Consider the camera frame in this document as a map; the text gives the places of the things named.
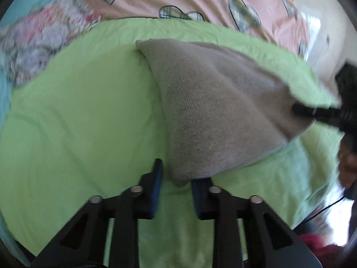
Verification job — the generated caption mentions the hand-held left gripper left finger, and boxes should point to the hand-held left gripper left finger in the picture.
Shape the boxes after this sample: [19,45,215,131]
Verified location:
[31,158,164,268]

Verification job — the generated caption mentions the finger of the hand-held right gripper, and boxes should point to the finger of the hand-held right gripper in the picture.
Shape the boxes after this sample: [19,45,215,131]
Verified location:
[292,103,342,125]

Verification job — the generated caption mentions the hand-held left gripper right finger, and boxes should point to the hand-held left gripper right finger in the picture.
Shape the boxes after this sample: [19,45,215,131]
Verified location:
[191,179,321,268]

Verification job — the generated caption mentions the beige knitted sweater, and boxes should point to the beige knitted sweater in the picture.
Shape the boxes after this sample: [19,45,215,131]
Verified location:
[135,39,342,187]

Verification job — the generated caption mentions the person's right hand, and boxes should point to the person's right hand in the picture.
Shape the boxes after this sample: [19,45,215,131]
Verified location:
[337,138,357,189]

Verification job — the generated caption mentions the green bed sheet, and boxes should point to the green bed sheet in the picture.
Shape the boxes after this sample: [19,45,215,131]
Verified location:
[0,18,345,263]

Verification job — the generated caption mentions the red cloth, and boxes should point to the red cloth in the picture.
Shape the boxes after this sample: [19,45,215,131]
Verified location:
[300,233,347,260]

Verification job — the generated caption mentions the floral ruffled pillow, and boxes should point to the floral ruffled pillow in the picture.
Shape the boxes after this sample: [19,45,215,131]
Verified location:
[0,0,101,88]

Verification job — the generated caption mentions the blue floral bed sheet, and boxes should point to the blue floral bed sheet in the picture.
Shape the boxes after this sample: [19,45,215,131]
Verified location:
[0,0,90,123]

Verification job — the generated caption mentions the black cable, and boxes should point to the black cable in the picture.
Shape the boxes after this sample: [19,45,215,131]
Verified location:
[305,193,347,224]

